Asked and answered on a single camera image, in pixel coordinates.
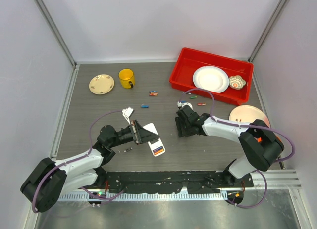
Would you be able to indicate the white remote control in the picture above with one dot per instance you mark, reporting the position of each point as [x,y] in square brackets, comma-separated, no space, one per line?
[154,143]

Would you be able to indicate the pink white ceramic plate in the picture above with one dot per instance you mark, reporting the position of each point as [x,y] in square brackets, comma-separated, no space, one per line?
[248,114]

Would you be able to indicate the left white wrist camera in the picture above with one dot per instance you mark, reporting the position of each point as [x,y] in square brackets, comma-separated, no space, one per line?
[127,113]

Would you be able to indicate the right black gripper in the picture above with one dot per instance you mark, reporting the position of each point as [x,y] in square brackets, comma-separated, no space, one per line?
[182,132]

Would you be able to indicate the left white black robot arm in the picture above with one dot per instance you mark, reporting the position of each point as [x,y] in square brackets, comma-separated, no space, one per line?
[52,179]

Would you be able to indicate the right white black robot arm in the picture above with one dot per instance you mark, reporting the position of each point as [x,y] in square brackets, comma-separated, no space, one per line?
[260,145]

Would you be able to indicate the cream floral plate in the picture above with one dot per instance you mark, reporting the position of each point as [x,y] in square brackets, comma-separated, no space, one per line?
[101,84]

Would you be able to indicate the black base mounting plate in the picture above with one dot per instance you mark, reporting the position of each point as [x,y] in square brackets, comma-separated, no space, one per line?
[168,182]

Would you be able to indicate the yellow mug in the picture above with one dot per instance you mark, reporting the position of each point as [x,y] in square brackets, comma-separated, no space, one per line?
[127,78]

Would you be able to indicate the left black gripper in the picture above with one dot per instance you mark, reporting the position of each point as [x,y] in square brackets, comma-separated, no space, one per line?
[141,135]

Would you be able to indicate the white slotted cable duct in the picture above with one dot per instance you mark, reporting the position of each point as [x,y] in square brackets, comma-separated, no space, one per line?
[183,195]

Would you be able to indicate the small patterned ceramic bowl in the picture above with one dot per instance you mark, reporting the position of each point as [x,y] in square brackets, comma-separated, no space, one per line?
[236,82]

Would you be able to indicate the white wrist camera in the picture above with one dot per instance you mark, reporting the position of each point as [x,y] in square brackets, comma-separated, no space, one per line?
[127,113]
[181,104]

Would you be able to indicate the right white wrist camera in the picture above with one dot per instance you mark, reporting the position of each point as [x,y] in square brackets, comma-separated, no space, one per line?
[181,104]

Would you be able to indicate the white paper plate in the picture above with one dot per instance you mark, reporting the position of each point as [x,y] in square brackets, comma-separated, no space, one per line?
[211,78]

